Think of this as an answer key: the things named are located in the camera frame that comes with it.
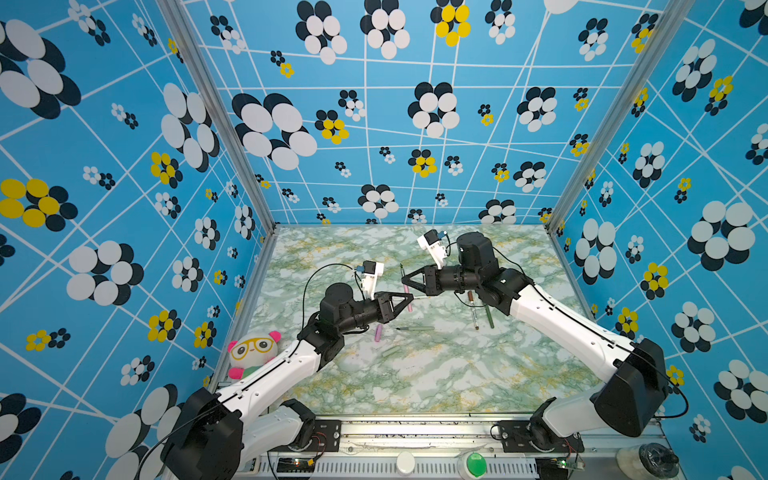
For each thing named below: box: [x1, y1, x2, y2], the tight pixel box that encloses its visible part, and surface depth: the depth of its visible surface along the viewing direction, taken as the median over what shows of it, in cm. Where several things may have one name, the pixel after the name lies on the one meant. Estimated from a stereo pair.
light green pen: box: [396, 326, 435, 331], surface depth 94 cm
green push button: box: [467, 452, 487, 478], surface depth 63 cm
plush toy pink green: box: [227, 330, 282, 380], surface depth 82 cm
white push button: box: [396, 451, 416, 476], surface depth 65 cm
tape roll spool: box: [616, 442, 680, 480], surface depth 63 cm
